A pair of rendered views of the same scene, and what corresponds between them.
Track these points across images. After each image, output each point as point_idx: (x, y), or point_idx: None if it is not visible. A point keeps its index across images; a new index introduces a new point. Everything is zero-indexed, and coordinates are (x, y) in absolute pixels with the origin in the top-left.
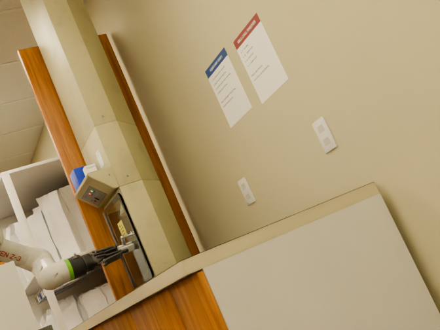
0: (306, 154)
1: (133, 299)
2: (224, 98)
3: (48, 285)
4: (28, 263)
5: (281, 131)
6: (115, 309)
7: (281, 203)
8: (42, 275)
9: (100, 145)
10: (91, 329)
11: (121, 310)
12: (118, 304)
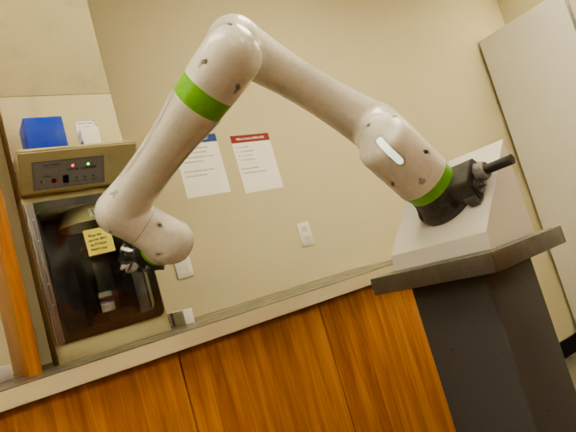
0: (282, 244)
1: (369, 280)
2: (192, 171)
3: (190, 249)
4: (154, 201)
5: (261, 220)
6: (309, 300)
7: (234, 281)
8: (189, 230)
9: (111, 119)
10: (101, 379)
11: (327, 298)
12: (324, 291)
